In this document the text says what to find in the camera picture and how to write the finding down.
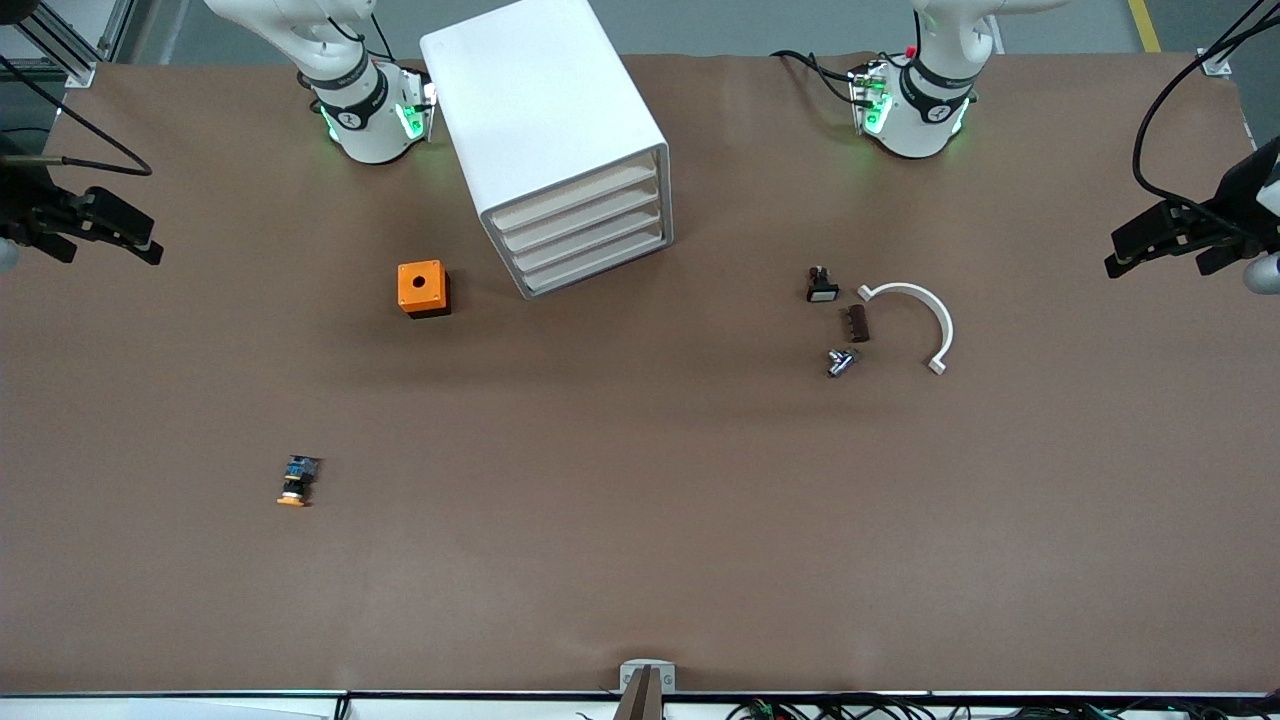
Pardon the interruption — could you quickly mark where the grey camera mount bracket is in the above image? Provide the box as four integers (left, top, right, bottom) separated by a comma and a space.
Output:
612, 659, 678, 720

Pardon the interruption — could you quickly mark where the black cable bundle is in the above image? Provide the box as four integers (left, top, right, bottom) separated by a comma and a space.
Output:
725, 693, 1280, 720

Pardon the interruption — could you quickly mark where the white curved plastic bracket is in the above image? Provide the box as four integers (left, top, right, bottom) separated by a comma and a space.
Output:
857, 282, 955, 377

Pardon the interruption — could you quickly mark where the orange mushroom push button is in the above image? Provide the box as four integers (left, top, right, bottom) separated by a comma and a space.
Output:
276, 455, 322, 508

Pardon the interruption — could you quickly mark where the black arm base cable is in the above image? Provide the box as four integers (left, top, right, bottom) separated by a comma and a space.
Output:
770, 49, 863, 106

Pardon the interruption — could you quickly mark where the orange button enclosure box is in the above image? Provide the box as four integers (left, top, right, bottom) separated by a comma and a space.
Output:
397, 260, 452, 320

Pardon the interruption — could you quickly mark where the brown table cover mat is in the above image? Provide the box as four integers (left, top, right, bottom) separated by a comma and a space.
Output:
0, 50, 1280, 696

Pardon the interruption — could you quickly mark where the aluminium frame profile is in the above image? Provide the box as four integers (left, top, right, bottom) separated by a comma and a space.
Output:
1198, 0, 1280, 79
0, 0, 136, 89

